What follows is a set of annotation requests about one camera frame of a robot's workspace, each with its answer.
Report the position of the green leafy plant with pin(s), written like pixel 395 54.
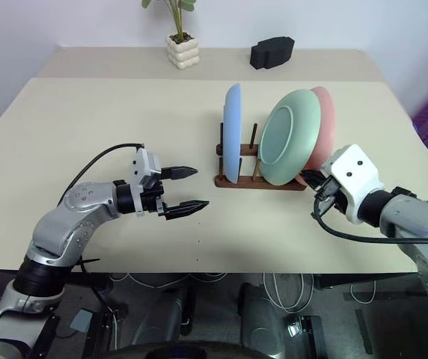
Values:
pixel 178 20

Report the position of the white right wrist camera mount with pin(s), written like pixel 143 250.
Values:
pixel 356 175

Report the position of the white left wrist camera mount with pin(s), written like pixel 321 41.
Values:
pixel 144 166

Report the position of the dark rounded shape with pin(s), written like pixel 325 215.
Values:
pixel 260 318

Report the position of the blue plate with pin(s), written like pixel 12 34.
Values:
pixel 232 131

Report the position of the pink plate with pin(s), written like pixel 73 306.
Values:
pixel 328 123

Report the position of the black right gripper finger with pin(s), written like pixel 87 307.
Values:
pixel 313 176

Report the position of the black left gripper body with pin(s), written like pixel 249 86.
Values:
pixel 154 198

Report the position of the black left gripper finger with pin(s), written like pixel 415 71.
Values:
pixel 188 207
pixel 180 172

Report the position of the green plate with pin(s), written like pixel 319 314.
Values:
pixel 289 138

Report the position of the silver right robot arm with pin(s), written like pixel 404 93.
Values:
pixel 416 217

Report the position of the black table frame bar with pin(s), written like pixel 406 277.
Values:
pixel 87 280
pixel 360 281

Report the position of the wooden dish rack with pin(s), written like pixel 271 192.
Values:
pixel 244 183

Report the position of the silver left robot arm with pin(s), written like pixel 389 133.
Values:
pixel 83 205

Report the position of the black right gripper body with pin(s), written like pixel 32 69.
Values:
pixel 330 196

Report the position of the black foam block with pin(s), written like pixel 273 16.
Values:
pixel 272 52

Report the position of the white bubbly plant pot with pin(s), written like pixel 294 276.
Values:
pixel 184 54

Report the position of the grey square pad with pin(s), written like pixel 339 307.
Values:
pixel 82 320

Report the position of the black floor stand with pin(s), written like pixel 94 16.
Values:
pixel 317 336

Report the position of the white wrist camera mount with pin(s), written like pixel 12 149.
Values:
pixel 144 166
pixel 356 175

